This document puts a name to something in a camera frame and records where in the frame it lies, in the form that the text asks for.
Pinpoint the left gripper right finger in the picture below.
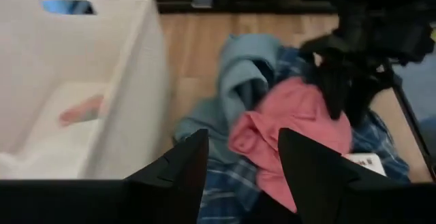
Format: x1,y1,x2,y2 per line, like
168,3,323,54
277,127,389,224

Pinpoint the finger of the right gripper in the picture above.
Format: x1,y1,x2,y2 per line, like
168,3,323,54
343,70,392,127
302,55,345,121

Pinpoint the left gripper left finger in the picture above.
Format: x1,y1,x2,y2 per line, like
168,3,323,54
124,127,210,224

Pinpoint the pink shirt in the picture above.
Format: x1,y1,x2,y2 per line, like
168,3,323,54
227,76,354,214

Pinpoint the blue plaid shirt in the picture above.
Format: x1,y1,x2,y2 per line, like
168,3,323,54
197,45,411,224

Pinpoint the dusty blue garment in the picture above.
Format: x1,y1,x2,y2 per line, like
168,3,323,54
173,33,283,165

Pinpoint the peach garment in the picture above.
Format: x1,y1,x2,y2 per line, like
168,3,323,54
58,93,105,128

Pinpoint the white paper label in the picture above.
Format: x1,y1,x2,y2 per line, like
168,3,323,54
342,153,388,177

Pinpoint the white plastic bin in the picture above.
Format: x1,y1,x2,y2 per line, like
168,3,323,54
0,0,171,180

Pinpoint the thin black cable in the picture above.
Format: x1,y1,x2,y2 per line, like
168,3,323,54
384,60,436,182

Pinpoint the black metal table frame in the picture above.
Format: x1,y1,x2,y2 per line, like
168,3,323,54
155,0,341,14

